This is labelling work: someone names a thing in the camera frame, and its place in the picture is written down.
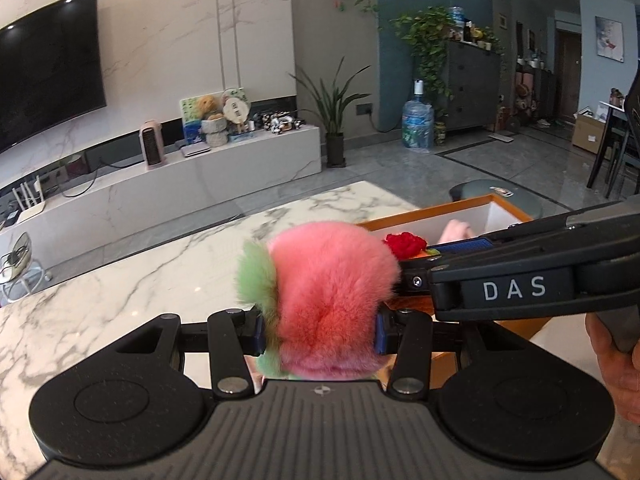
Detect pink fluffy peach plush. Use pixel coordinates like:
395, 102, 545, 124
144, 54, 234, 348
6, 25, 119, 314
236, 221, 400, 380

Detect round paper fan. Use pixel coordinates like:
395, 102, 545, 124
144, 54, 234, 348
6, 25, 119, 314
222, 96, 250, 125

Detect hanging green ivy plant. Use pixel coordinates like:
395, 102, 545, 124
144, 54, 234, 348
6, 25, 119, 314
390, 6, 454, 105

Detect black wall television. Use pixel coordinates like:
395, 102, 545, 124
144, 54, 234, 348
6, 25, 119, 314
0, 0, 106, 152

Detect green picture book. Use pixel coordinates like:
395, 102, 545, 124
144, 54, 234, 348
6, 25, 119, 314
178, 91, 249, 143

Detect white marble tv console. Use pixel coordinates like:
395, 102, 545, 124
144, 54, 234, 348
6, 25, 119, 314
1, 125, 321, 268

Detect pink black space heater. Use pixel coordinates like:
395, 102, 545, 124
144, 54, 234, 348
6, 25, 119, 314
139, 120, 166, 168

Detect white wifi router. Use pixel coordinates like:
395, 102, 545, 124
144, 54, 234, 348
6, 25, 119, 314
12, 176, 46, 224

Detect tall potted grass plant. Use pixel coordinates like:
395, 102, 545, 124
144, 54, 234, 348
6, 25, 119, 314
288, 58, 370, 168

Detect small desk fan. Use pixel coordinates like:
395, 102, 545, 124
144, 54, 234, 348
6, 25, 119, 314
1, 233, 52, 306

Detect blue water jug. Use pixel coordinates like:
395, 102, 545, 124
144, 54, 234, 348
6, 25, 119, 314
401, 79, 434, 153

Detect person right hand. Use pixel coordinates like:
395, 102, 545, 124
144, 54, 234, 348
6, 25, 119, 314
585, 313, 640, 425

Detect dark drawer cabinet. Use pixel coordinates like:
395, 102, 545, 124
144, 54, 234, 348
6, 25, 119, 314
445, 41, 501, 131

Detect pink cap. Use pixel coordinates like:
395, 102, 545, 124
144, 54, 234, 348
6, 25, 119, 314
437, 219, 476, 245

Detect black white figurines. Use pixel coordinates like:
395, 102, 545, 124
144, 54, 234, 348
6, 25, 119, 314
252, 110, 305, 134

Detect orange crochet fruit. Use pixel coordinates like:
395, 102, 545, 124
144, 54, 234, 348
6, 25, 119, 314
383, 232, 439, 261

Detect orange cardboard box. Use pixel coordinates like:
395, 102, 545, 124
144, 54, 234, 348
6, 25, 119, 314
357, 194, 549, 391

